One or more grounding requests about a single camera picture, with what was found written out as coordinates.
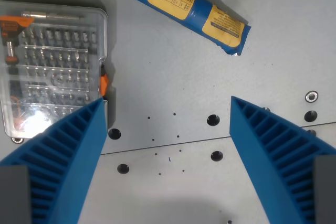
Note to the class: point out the clear screwdriver bit set case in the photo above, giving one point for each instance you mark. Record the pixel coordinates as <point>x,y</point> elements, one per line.
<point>50,69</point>

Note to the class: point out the blue bag with yellow labels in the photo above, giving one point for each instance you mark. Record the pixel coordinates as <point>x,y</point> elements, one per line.
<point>189,7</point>

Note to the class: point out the silver table screw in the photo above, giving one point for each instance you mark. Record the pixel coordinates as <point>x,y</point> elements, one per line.
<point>16,140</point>
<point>311,96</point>

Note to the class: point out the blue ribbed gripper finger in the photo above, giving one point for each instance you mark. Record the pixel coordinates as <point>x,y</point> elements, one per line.
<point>71,155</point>
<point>273,155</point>

